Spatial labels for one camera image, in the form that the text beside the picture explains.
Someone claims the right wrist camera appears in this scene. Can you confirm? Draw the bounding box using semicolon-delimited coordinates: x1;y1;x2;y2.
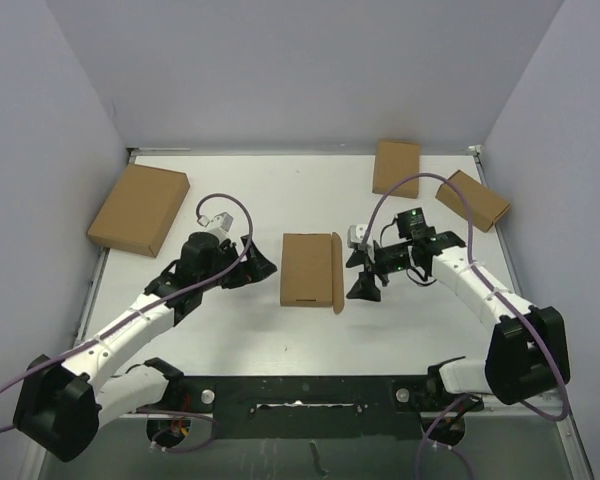
347;224;373;252

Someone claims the upright folded cardboard box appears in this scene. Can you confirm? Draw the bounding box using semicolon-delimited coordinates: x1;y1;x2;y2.
372;139;421;194

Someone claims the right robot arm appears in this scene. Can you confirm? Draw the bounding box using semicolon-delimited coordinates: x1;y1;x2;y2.
346;208;571;409

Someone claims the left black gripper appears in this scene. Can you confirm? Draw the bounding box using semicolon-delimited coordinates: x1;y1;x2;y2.
199;234;275;291

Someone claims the aluminium table frame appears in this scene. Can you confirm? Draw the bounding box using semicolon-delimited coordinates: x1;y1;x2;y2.
13;155;570;462

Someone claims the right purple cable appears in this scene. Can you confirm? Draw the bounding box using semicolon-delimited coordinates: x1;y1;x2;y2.
357;172;571;480

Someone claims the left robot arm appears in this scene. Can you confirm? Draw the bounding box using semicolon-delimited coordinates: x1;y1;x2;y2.
13;232;277;462

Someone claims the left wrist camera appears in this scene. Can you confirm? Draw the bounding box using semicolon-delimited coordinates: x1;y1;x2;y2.
197;212;234;243

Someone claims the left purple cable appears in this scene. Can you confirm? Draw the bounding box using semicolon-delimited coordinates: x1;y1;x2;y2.
0;193;255;455

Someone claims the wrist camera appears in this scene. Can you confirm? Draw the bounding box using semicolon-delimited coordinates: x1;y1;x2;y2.
197;212;234;243
347;224;373;252

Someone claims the purple cable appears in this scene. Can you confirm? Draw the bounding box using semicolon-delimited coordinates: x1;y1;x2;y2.
357;172;571;480
0;193;255;455

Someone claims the brown cardboard box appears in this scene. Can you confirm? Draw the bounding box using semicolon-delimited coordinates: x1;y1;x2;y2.
279;232;345;315

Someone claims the large folded cardboard box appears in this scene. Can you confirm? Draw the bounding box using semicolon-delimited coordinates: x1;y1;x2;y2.
87;163;190;258

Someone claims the small folded cardboard box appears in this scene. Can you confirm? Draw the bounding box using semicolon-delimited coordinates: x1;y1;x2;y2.
435;170;511;232

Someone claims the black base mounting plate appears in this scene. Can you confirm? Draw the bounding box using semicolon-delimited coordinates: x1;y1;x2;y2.
142;375;457;440

